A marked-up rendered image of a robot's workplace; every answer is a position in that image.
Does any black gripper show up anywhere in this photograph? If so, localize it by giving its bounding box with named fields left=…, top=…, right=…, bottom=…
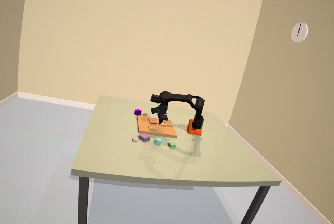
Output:
left=157, top=105, right=168, bottom=124

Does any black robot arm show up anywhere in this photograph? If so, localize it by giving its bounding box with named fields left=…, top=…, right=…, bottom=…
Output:
left=150, top=91, right=205, bottom=130

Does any light teal cube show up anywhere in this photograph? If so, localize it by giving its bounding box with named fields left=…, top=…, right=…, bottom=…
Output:
left=154, top=138, right=161, bottom=146

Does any light green block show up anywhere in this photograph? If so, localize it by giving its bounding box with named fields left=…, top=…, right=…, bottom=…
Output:
left=168, top=142, right=176, bottom=149

